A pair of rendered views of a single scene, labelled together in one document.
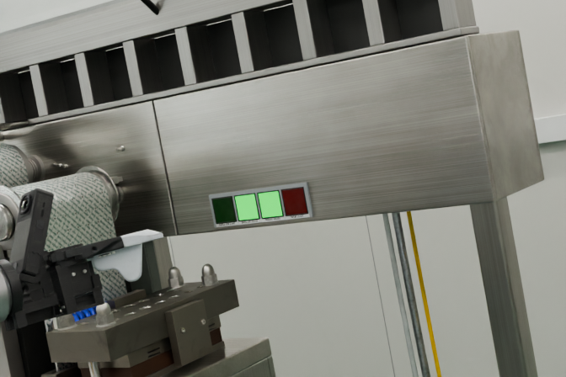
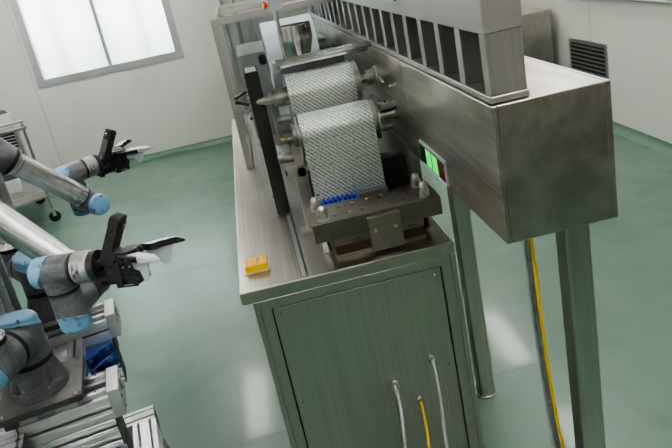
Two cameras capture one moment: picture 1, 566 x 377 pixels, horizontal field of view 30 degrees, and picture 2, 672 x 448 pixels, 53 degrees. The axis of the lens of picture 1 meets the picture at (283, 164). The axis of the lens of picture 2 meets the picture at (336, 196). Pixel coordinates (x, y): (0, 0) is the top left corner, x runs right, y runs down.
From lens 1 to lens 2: 142 cm
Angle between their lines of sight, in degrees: 51
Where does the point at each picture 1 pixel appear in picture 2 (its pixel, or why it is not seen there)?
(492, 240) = (562, 250)
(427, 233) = not seen: outside the picture
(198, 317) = (392, 222)
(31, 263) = (104, 257)
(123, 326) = (328, 224)
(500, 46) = (561, 104)
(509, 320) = (569, 312)
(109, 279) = (370, 174)
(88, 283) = (131, 272)
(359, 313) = not seen: outside the picture
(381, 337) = not seen: outside the picture
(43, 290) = (112, 270)
